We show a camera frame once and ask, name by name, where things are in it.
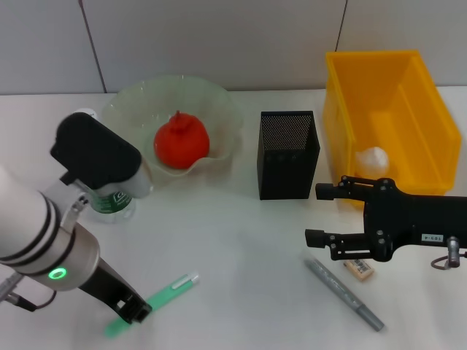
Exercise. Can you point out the clear green-label water bottle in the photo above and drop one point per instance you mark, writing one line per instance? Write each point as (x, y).
(111, 206)

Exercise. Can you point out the yellow plastic bin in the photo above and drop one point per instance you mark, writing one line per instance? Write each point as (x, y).
(401, 109)

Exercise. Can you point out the black mesh pen holder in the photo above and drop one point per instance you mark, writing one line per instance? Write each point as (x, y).
(284, 175)

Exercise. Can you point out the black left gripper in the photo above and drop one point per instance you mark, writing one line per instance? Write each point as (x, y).
(109, 284)

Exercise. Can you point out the green glass fruit plate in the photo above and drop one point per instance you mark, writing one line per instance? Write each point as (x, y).
(204, 105)

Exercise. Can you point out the grey marker pen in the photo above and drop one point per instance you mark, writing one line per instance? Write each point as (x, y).
(339, 291)

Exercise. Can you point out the white paper ball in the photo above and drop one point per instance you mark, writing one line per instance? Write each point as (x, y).
(372, 160)

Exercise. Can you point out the orange fruit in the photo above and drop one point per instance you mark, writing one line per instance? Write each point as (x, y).
(182, 144)

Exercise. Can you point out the beige eraser with barcode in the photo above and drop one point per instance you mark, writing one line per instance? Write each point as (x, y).
(361, 270)

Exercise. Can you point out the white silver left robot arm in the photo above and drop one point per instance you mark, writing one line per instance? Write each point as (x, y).
(36, 226)

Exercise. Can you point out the green white pen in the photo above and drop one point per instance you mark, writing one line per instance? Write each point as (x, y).
(171, 289)

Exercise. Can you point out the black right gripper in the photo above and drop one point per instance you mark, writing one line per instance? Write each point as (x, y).
(412, 218)

